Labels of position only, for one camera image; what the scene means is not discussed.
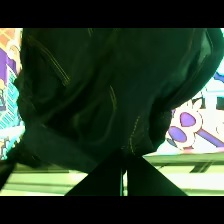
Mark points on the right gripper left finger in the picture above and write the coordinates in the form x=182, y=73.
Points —
x=101, y=181

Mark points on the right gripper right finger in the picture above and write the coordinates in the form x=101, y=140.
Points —
x=150, y=181

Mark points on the black jeans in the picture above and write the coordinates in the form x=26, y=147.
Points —
x=100, y=93

